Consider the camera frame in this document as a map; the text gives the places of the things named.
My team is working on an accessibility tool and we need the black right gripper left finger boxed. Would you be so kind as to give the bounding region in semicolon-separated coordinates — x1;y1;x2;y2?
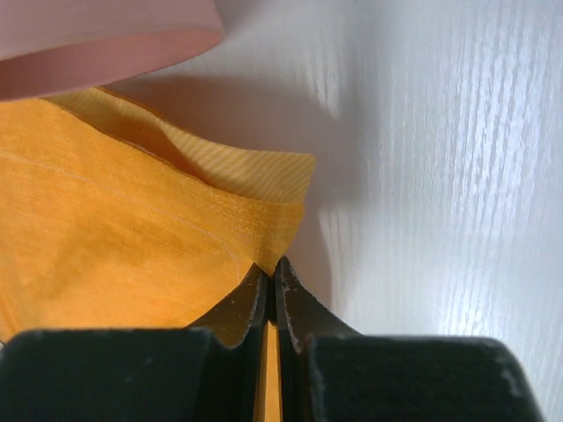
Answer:
1;267;268;421

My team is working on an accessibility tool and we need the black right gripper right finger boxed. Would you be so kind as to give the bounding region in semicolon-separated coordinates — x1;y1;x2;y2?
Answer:
273;258;543;421

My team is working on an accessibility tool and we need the orange Mickey Mouse placemat cloth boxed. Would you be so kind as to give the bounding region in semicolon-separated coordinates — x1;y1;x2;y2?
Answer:
0;86;318;422

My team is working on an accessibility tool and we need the pink plastic cup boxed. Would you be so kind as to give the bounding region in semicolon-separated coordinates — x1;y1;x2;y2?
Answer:
1;0;223;100

